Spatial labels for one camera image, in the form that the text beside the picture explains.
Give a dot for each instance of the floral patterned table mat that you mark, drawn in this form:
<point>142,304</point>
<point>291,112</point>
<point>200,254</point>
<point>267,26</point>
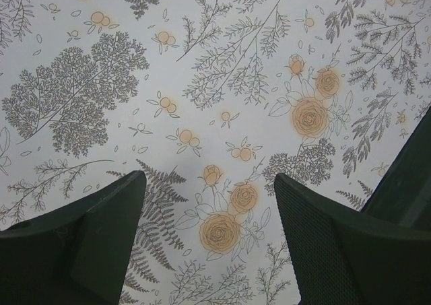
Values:
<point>211,99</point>

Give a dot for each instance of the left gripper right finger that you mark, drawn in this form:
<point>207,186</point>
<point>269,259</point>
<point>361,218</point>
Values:
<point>342,256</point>

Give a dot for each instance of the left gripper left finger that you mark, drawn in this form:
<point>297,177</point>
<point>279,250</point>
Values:
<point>76,254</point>

